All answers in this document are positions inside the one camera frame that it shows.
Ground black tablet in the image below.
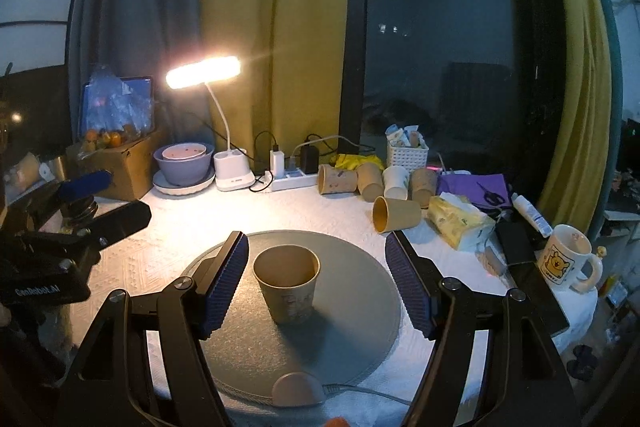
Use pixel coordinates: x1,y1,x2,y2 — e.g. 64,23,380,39
507,259,571,336

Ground black cable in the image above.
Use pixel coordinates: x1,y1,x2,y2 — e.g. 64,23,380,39
248,131,282,194

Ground round grey mat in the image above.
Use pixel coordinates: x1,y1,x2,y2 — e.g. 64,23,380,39
179,230,403,406

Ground cardboard box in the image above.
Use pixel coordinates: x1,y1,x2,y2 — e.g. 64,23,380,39
66,132,164,202

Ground yellow cloth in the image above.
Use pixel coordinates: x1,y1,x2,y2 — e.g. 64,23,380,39
334,153,385,172

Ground white plate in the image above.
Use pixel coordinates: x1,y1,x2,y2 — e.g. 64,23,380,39
152,169,217,198

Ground brown paper cup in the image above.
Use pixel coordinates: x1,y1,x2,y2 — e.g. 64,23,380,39
252,245,321,325
372,196,423,234
317,164,359,196
410,168,440,209
356,162,385,202

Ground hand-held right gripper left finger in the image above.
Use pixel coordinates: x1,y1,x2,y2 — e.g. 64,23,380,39
50,231,251,427

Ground grey curtain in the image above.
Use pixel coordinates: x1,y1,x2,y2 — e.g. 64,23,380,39
67,0,211,144

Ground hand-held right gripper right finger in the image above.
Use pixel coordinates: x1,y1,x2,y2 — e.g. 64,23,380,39
384,231,583,427

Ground white mat controller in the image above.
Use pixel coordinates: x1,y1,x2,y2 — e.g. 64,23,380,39
271,372,326,407

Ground blue plastic bag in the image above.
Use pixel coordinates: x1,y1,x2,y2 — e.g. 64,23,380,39
80,67,154,144

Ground white tube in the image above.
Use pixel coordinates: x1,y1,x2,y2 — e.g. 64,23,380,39
510,194,554,237

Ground white basket with packets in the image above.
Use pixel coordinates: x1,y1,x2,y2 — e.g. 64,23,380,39
385,124,430,170

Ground white cartoon mug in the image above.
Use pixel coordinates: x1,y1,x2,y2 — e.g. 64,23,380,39
537,224,606,294

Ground white mat cable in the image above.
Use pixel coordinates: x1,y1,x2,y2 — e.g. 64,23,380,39
322,384,414,406

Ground yellow tissue pack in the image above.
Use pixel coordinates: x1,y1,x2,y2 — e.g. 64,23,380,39
426,192,497,253

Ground white power strip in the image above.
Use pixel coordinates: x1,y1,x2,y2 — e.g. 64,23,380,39
260,169,324,194

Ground grey cable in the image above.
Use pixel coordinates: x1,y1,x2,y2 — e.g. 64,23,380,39
291,134,377,158

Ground black phone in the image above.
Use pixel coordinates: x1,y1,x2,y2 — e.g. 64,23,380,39
495,222,536,266

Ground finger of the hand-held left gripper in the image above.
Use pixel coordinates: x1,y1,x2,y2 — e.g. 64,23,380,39
30,169,114,208
60,200,152,254

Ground white desk lamp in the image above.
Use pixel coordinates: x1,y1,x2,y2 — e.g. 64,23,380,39
165,54,259,192

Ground white paper cup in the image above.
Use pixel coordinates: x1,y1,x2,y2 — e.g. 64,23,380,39
382,165,411,201

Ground pile of small oranges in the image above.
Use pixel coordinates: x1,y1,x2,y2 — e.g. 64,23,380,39
82,129,124,152

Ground purple bowl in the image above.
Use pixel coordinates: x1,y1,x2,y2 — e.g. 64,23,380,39
153,142,215,186

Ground black window frame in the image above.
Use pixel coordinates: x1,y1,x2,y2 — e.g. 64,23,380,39
339,0,369,158

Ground black scissors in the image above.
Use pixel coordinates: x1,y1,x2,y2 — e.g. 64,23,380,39
475,182,507,206

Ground black charger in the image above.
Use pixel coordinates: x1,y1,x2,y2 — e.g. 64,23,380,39
299,146,320,176

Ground yellow curtain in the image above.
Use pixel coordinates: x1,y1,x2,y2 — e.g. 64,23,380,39
530,0,627,239
197,0,352,160

